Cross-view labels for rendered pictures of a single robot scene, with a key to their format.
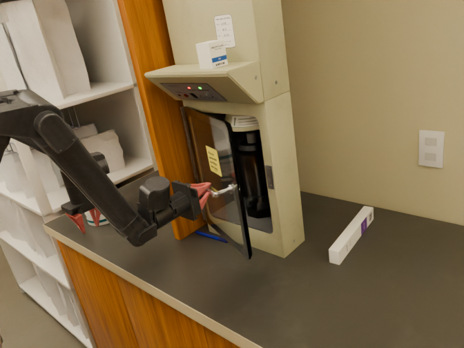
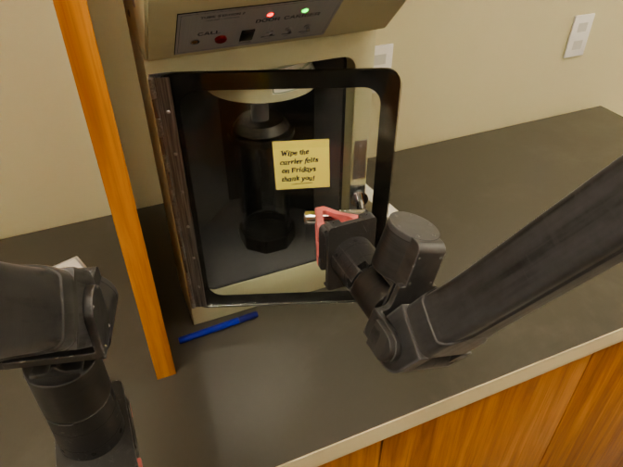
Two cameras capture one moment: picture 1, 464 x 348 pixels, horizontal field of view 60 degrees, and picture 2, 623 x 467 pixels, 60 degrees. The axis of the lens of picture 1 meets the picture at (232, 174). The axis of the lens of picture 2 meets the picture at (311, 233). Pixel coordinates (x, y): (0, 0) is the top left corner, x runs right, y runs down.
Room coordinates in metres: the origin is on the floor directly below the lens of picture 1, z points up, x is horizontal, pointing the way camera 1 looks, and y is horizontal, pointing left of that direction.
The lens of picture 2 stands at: (0.80, 0.64, 1.63)
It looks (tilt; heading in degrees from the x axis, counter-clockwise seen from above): 38 degrees down; 291
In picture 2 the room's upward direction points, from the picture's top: straight up
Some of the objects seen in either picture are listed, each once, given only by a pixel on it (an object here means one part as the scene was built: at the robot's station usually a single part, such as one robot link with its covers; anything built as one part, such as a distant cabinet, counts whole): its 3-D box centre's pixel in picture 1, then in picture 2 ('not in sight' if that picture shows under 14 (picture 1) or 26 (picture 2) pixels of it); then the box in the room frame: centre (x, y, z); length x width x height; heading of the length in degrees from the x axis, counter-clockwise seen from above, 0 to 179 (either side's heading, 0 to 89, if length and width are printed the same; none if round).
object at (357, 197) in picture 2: (216, 188); (336, 209); (0.99, 0.05, 1.20); 0.10 x 0.05 x 0.03; 24
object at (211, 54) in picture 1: (211, 54); not in sight; (1.02, 0.00, 1.54); 0.05 x 0.05 x 0.06; 40
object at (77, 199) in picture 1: (79, 195); (87, 420); (1.09, 0.45, 1.21); 0.10 x 0.07 x 0.07; 134
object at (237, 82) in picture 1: (201, 86); (282, 9); (1.06, 0.04, 1.46); 0.32 x 0.12 x 0.10; 44
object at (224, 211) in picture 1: (215, 180); (285, 205); (1.07, 0.05, 1.19); 0.30 x 0.01 x 0.40; 24
